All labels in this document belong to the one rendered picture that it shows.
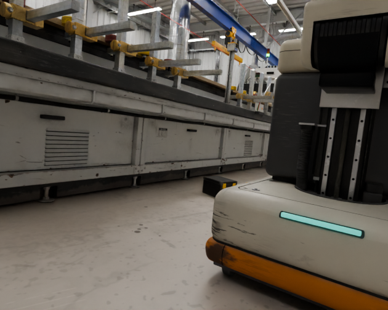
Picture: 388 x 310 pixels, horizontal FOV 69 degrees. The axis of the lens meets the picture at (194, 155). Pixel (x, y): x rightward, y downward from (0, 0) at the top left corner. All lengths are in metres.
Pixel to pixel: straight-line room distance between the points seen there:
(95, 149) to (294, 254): 1.32
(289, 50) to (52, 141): 1.20
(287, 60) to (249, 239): 0.66
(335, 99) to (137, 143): 1.34
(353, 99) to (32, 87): 1.16
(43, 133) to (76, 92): 0.31
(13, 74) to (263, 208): 1.02
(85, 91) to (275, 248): 1.08
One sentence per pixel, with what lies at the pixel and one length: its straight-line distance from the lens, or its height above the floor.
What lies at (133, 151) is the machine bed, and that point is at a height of 0.26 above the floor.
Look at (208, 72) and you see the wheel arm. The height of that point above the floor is 0.81.
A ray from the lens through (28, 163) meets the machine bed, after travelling 1.60.
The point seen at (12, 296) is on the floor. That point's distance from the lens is 0.89.
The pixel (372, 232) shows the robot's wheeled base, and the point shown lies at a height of 0.26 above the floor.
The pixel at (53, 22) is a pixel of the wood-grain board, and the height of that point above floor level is 0.87.
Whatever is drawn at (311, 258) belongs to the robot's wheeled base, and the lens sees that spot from 0.79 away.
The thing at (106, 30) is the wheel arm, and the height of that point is 0.82.
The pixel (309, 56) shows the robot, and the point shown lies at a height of 0.66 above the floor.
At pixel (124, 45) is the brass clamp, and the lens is 1.59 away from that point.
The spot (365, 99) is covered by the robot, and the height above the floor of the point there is 0.58.
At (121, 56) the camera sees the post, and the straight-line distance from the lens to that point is 1.58.
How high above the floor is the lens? 0.44
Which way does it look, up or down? 5 degrees down
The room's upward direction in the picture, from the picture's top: 6 degrees clockwise
